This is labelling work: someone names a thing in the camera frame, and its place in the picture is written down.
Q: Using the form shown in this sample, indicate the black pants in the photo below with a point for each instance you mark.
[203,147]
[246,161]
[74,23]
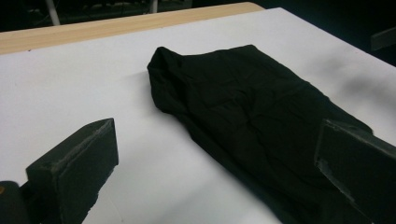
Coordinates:
[249,109]

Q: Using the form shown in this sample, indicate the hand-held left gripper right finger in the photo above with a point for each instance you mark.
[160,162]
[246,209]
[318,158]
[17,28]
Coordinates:
[364,168]

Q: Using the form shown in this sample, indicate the wooden table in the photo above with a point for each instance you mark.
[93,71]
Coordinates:
[93,29]

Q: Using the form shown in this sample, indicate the metal floor rail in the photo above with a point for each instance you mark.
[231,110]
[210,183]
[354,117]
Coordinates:
[384,39]

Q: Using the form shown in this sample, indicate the white board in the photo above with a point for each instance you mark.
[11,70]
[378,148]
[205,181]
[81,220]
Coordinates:
[62,87]

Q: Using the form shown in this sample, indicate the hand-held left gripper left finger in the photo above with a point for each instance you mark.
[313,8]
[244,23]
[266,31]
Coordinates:
[77,168]

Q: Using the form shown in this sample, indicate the white metal stand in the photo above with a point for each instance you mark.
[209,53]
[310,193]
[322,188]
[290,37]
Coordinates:
[53,14]

